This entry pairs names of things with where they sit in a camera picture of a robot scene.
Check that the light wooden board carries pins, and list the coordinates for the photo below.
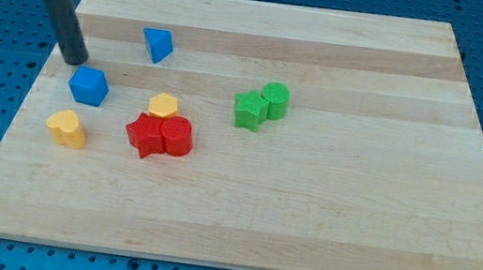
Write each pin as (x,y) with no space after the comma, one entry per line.
(377,165)

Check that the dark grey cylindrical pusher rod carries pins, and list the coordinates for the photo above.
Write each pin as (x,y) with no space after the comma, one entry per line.
(67,31)

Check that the yellow hexagon block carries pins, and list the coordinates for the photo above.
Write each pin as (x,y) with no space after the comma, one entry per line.
(163,106)

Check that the red star block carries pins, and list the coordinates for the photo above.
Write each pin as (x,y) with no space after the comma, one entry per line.
(145,135)

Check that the green star block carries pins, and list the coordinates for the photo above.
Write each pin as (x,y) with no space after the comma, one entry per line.
(250,110)

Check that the blue triangle block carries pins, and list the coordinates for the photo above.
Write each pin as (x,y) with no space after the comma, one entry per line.
(159,43)

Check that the green cylinder block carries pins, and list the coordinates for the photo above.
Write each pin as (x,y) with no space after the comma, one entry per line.
(277,95)

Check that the blue cube block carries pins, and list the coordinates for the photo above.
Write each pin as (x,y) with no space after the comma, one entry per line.
(88,86)

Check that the red cylinder block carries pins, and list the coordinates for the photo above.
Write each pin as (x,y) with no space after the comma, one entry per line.
(176,133)

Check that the yellow heart block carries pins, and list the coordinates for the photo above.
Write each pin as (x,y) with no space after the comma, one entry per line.
(66,128)

